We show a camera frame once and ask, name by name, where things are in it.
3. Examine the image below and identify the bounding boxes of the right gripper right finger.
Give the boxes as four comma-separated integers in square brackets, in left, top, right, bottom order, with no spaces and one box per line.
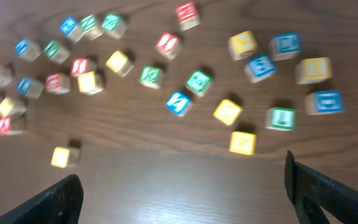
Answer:
[284,151,358,224]

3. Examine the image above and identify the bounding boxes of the red I block left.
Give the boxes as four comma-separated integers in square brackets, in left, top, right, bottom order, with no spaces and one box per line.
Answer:
[70,58,96,77]

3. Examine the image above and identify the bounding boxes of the blue 5 block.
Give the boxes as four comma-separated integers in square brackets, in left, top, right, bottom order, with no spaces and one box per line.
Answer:
[244,54,277,83]

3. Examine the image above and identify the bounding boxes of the green B block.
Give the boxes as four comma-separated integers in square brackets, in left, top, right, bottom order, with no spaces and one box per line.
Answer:
[101,14,127,40]

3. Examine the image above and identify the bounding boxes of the blue d block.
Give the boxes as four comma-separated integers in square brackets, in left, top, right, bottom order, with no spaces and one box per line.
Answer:
[270,32,301,61]
[305,90,344,115]

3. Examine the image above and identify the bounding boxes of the blue D block lower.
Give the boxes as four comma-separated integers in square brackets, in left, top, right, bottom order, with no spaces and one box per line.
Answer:
[305,90,344,115]

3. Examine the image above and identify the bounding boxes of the green F block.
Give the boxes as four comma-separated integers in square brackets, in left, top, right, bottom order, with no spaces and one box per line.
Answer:
[44,40,70,65]

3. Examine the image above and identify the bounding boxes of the green N block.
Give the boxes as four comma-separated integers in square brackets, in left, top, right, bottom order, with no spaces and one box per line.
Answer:
[80,14,103,40]

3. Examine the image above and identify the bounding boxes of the yellow M block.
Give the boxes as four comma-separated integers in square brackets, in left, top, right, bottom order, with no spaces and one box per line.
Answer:
[228,30,258,61]

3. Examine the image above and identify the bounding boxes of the blue 2 block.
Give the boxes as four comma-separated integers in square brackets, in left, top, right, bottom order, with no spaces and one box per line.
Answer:
[165,91,193,117]

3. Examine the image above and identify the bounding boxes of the blue D block upper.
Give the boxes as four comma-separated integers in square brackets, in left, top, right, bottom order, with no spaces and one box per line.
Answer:
[270,32,301,61]

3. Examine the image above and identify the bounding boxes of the yellow Q block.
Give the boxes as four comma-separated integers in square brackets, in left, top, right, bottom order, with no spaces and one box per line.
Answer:
[213,99,243,126]

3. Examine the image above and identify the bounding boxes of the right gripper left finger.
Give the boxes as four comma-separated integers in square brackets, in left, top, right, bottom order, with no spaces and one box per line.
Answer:
[0,174,84,224]

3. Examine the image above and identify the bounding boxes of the blue L block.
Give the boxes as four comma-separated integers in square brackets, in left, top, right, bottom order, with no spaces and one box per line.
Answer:
[15,77,45,100]

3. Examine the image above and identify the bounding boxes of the yellow K block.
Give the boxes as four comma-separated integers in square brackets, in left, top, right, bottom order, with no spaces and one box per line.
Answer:
[229,131,257,156]

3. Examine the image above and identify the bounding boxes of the green Z block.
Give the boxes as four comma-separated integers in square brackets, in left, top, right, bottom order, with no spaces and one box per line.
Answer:
[185,70,213,97]

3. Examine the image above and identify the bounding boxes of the red i block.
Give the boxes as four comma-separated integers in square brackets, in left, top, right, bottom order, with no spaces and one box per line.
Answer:
[155,32,181,60]
[70,58,96,77]

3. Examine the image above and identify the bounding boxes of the red U block centre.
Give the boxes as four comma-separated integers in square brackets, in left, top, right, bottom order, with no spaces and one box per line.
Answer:
[45,73,71,95]

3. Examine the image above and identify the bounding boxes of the yellow 8 block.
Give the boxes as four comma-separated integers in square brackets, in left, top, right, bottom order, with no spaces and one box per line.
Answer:
[295,57,333,85]

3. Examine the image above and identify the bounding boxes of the yellow S block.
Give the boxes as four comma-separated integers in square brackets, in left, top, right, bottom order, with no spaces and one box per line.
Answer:
[77,71,104,95]

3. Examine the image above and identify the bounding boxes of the red W block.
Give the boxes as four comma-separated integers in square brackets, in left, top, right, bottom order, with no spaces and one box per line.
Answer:
[175,1,200,31]

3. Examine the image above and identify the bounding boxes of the red I block right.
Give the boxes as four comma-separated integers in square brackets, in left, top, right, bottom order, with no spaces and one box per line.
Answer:
[155,32,181,60]

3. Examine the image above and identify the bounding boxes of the yellow O block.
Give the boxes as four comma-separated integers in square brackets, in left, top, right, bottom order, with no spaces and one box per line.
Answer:
[106,50,134,77]

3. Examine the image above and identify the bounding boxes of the green L block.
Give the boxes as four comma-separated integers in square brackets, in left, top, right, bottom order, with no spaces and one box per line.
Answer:
[265,107,296,131]

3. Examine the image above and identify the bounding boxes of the blue P block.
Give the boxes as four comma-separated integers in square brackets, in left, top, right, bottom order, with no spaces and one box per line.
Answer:
[14,39,41,62]

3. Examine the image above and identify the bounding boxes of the yellow C block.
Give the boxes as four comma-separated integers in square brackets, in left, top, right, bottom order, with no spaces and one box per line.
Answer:
[51,147,81,169]

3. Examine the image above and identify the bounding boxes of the blue X block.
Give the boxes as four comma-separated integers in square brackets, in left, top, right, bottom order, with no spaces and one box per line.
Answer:
[60,16,83,43]

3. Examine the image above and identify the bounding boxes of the green R block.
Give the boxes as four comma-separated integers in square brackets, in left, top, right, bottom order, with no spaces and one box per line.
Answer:
[139,65,163,89]

